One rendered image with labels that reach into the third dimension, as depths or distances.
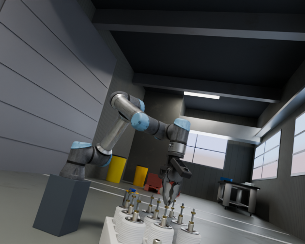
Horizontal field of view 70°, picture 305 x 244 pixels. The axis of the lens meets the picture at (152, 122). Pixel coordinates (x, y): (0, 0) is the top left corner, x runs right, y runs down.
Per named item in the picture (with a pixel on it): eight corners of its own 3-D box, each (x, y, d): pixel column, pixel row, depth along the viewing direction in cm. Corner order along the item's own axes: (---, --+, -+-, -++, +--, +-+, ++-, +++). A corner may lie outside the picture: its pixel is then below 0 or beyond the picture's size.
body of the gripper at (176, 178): (171, 182, 97) (176, 155, 100) (182, 185, 90) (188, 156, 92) (156, 178, 94) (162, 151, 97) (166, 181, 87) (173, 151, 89)
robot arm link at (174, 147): (190, 146, 93) (174, 141, 90) (188, 157, 92) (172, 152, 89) (180, 146, 100) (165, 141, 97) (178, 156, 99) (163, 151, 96)
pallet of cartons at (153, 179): (151, 189, 689) (155, 174, 700) (179, 195, 670) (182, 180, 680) (143, 190, 569) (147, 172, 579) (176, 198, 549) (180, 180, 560)
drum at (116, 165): (108, 179, 619) (115, 155, 635) (122, 183, 607) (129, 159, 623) (101, 179, 577) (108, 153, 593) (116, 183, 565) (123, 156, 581)
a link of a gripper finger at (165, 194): (160, 202, 92) (165, 180, 94) (167, 205, 87) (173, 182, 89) (154, 201, 91) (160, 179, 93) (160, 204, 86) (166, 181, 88)
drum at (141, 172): (133, 184, 698) (138, 165, 712) (145, 187, 687) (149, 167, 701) (129, 184, 662) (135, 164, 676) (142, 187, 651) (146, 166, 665)
